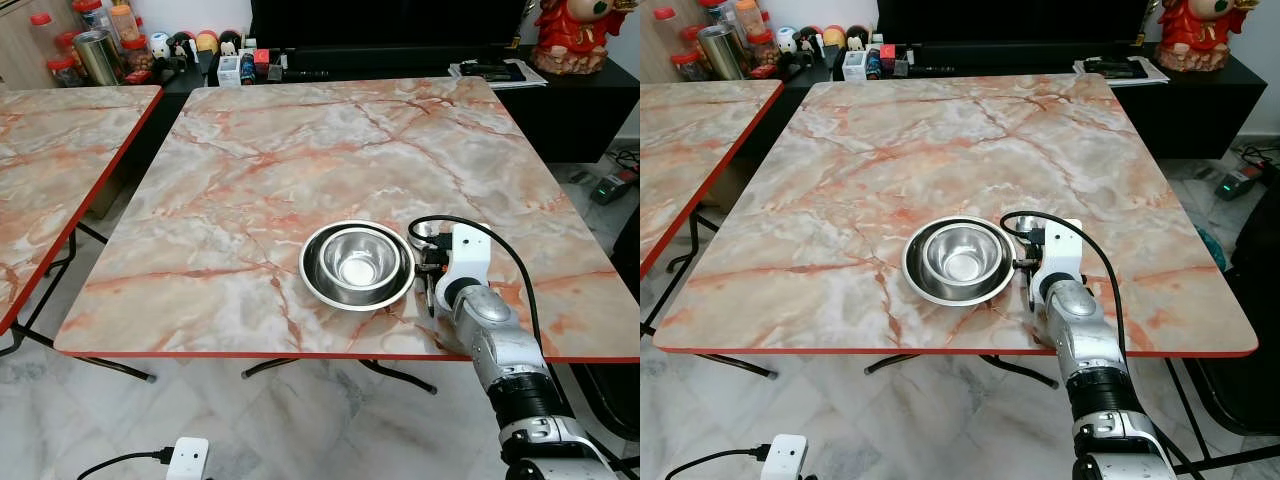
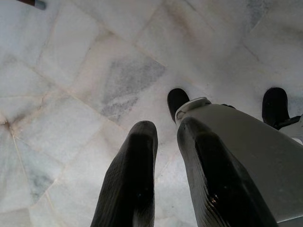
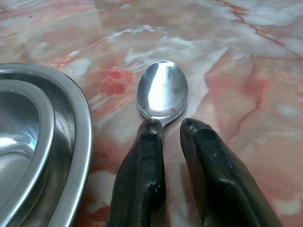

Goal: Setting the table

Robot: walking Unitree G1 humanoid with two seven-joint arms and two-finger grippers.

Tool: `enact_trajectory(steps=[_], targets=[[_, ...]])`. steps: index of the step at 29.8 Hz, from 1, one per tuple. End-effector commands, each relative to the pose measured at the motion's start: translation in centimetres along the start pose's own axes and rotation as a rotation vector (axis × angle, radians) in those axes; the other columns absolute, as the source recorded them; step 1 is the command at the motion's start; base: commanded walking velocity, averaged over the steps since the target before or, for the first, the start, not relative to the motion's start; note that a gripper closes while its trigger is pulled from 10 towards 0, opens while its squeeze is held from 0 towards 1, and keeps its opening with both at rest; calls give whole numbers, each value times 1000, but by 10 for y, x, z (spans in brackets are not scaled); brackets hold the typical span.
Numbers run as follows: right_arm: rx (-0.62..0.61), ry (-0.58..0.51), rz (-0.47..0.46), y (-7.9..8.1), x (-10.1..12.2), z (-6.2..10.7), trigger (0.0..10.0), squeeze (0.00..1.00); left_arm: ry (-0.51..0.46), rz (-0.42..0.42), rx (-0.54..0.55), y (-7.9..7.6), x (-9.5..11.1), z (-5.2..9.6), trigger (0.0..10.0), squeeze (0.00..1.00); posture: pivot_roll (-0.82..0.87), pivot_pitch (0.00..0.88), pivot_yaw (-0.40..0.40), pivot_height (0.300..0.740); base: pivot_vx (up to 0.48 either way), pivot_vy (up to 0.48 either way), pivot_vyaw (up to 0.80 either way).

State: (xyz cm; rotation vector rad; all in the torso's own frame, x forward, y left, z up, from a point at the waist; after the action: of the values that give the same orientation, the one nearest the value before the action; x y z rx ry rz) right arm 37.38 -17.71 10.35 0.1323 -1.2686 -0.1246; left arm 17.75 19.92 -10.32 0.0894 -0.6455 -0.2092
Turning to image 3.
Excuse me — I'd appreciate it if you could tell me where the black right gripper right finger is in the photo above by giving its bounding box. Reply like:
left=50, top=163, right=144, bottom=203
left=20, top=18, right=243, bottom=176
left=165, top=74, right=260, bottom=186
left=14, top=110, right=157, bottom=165
left=179, top=117, right=284, bottom=227

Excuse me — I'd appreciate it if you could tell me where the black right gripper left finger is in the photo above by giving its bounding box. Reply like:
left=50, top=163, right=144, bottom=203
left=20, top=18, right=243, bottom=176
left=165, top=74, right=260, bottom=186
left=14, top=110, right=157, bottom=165
left=106, top=118, right=168, bottom=227

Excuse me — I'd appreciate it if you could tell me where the silver metal spoon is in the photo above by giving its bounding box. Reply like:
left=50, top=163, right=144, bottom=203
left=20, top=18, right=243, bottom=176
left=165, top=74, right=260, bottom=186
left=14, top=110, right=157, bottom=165
left=136, top=60, right=189, bottom=130

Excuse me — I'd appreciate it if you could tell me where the stainless steel plate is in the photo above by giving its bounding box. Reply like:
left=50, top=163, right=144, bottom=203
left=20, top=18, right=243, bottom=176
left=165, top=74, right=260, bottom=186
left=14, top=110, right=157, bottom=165
left=0, top=62, right=93, bottom=227

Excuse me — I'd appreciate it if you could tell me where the stainless steel bowl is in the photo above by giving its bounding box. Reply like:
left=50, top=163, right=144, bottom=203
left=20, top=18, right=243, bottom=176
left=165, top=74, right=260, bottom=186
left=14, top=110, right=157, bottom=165
left=0, top=79, right=57, bottom=223

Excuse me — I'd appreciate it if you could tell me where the large marble folding table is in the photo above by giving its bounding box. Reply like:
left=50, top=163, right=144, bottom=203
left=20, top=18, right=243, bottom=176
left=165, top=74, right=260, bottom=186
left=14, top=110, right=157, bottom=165
left=0, top=0, right=303, bottom=227

